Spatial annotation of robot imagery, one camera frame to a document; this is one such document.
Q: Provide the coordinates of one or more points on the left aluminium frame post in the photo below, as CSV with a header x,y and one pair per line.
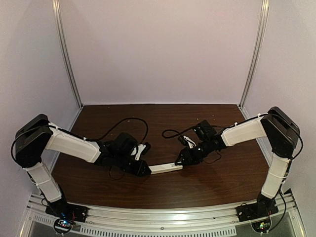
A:
x,y
65,53

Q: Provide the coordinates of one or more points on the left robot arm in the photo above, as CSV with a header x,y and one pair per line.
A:
x,y
40,134

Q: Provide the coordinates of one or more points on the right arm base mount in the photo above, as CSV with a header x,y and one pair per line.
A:
x,y
260,212

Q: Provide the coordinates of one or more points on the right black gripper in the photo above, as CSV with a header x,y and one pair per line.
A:
x,y
190,153

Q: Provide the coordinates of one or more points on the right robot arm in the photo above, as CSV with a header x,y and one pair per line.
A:
x,y
275,126

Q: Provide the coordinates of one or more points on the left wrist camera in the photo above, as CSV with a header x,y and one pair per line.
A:
x,y
140,150

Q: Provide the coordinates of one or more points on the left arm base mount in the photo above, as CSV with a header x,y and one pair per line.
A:
x,y
67,215

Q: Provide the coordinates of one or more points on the white remote control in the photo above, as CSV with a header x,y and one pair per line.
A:
x,y
164,168

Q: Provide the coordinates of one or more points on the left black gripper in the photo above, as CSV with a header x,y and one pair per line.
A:
x,y
135,164

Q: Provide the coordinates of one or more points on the aluminium frame post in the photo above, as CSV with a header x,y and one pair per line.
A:
x,y
65,53
263,19

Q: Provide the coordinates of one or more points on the front aluminium rail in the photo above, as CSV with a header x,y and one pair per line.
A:
x,y
208,221

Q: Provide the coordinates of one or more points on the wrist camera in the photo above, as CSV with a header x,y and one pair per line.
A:
x,y
186,140
140,150

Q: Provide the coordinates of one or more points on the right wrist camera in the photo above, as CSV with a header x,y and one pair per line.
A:
x,y
186,140

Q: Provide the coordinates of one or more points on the right aluminium frame post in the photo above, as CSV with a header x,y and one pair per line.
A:
x,y
263,19

